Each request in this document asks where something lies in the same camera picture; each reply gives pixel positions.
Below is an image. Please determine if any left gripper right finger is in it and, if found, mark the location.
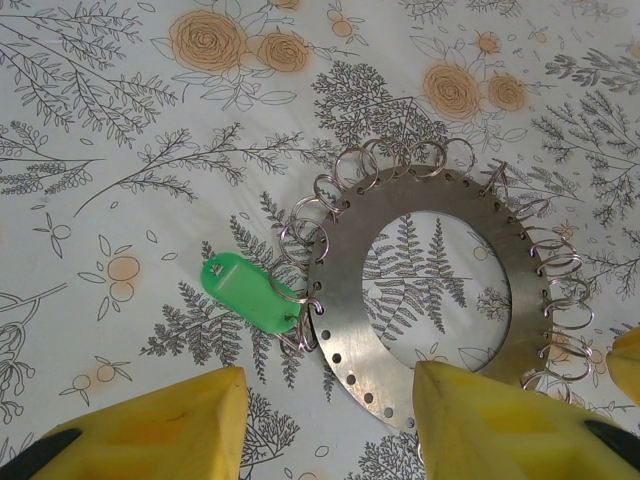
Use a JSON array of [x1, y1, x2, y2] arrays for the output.
[[412, 360, 640, 480]]

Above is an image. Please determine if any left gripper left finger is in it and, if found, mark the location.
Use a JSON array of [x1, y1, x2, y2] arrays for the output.
[[42, 367, 249, 480]]

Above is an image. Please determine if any key with green tag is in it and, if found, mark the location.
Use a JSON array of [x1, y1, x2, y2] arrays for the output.
[[201, 252, 324, 357]]

